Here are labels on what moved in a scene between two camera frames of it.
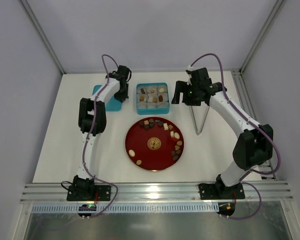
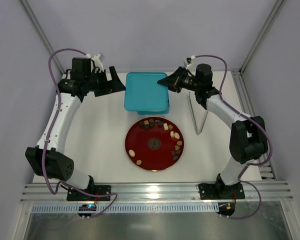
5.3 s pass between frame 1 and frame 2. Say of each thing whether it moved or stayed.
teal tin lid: moved
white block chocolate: stayed
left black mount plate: stayed
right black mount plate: stayed
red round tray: stayed
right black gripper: moved
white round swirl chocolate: stayed
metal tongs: stayed
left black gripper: moved
